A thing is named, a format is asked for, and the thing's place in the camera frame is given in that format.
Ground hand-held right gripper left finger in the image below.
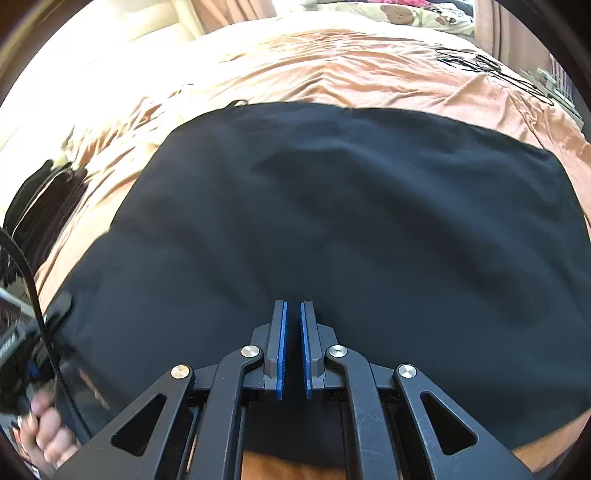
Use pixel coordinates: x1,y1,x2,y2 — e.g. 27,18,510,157
53,299,289,480

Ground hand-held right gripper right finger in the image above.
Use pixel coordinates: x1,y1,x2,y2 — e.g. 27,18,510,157
300,299,536,480

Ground black pants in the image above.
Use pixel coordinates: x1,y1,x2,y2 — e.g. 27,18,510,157
41,102,588,455

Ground person's left hand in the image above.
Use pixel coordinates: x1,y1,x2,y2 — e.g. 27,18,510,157
16,392,81,468

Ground pile of black clothes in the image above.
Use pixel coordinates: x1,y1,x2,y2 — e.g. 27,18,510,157
0,159,88,282

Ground orange bed sheet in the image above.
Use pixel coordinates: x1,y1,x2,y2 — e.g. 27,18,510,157
28,28,591,480

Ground pink curtain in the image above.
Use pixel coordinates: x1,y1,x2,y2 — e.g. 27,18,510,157
189,0,278,33
475,0,513,61

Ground bear print cushion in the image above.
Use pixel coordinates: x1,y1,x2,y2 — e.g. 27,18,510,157
300,0,476,35

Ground cream padded headboard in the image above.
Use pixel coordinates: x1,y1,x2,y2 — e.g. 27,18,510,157
83,0,204,51

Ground white nightstand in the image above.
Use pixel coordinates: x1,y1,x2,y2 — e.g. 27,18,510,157
519,65,561,100

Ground white striped rack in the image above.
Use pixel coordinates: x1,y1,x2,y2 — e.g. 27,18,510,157
551,53,575,109

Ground black braided cable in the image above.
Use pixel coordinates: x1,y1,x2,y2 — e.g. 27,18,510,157
0,227,93,439

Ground tangle of black cables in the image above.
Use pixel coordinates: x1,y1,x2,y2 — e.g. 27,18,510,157
434,46,555,104

